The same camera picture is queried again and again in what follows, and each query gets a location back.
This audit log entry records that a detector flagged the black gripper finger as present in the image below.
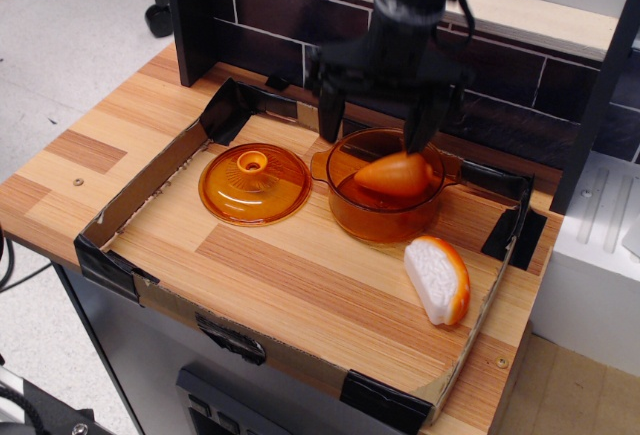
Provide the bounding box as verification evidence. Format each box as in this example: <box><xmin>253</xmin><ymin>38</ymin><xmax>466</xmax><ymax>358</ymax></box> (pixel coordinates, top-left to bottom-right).
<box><xmin>403</xmin><ymin>85</ymin><xmax>452</xmax><ymax>154</ymax></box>
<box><xmin>318</xmin><ymin>82</ymin><xmax>346</xmax><ymax>143</ymax></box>

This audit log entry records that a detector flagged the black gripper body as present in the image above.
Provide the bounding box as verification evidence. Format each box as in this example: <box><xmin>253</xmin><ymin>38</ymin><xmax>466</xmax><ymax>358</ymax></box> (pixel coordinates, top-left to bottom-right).
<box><xmin>305</xmin><ymin>0</ymin><xmax>475</xmax><ymax>98</ymax></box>

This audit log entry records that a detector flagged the orange plastic toy carrot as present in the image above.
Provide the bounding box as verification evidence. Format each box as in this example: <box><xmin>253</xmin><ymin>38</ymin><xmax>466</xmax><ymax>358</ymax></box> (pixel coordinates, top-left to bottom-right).
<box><xmin>354</xmin><ymin>152</ymin><xmax>433</xmax><ymax>197</ymax></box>

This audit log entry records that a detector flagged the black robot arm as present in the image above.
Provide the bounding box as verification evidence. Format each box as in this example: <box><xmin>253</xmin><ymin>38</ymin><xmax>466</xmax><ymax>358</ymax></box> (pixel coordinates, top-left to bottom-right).
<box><xmin>307</xmin><ymin>0</ymin><xmax>475</xmax><ymax>153</ymax></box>

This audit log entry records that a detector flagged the cardboard fence with black tape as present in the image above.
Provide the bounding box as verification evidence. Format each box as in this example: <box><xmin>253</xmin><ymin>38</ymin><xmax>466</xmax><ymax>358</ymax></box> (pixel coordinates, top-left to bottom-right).
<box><xmin>70</xmin><ymin>75</ymin><xmax>544</xmax><ymax>434</ymax></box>

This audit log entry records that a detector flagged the transparent orange pot lid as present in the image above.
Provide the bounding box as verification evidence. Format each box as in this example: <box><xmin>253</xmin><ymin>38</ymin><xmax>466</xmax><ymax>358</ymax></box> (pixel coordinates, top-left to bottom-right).
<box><xmin>198</xmin><ymin>143</ymin><xmax>312</xmax><ymax>226</ymax></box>

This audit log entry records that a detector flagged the transparent orange plastic pot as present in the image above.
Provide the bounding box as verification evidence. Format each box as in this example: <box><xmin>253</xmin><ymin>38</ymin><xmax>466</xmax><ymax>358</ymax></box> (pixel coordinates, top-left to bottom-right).
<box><xmin>311</xmin><ymin>128</ymin><xmax>462</xmax><ymax>243</ymax></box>

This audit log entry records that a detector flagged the light wooden shelf board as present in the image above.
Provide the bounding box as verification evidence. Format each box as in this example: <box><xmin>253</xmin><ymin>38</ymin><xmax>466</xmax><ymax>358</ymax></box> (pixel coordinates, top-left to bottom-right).
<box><xmin>199</xmin><ymin>0</ymin><xmax>617</xmax><ymax>62</ymax></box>

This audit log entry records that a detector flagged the white and orange toy bread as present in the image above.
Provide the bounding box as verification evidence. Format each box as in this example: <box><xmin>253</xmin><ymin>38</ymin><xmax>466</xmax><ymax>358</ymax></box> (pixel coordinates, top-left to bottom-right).
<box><xmin>404</xmin><ymin>236</ymin><xmax>470</xmax><ymax>326</ymax></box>

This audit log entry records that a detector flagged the black caster wheel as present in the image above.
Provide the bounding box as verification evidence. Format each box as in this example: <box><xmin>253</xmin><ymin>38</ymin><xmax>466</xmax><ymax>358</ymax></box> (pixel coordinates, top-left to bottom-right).
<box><xmin>144</xmin><ymin>0</ymin><xmax>173</xmax><ymax>38</ymax></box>

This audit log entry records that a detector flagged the white sink drainboard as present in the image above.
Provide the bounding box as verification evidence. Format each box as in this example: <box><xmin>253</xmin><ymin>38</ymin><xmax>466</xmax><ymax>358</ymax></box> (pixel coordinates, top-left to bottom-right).
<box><xmin>531</xmin><ymin>152</ymin><xmax>639</xmax><ymax>374</ymax></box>

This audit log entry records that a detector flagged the dark left shelf post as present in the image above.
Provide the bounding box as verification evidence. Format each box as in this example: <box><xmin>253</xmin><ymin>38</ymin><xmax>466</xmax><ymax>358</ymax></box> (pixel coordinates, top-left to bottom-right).
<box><xmin>169</xmin><ymin>0</ymin><xmax>219</xmax><ymax>87</ymax></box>

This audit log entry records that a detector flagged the dark shelf post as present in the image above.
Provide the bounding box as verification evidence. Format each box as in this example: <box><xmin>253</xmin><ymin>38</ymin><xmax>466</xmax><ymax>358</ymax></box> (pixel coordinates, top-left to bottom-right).
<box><xmin>550</xmin><ymin>0</ymin><xmax>639</xmax><ymax>215</ymax></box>
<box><xmin>169</xmin><ymin>0</ymin><xmax>219</xmax><ymax>87</ymax></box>

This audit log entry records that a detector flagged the dark right shelf post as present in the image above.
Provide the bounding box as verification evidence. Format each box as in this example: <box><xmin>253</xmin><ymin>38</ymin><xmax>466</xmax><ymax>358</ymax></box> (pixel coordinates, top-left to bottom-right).
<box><xmin>550</xmin><ymin>0</ymin><xmax>639</xmax><ymax>215</ymax></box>

